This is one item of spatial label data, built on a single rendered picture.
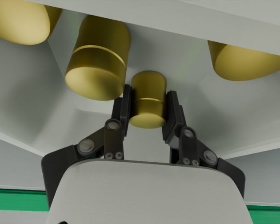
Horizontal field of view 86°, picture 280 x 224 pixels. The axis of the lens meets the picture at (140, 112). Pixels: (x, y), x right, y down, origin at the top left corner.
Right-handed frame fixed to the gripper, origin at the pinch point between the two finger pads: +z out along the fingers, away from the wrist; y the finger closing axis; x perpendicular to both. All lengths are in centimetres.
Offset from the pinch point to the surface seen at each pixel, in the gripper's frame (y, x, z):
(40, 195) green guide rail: -13.8, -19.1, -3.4
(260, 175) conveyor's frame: 17.3, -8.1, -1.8
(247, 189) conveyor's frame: 14.8, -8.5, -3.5
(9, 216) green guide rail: -17.3, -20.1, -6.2
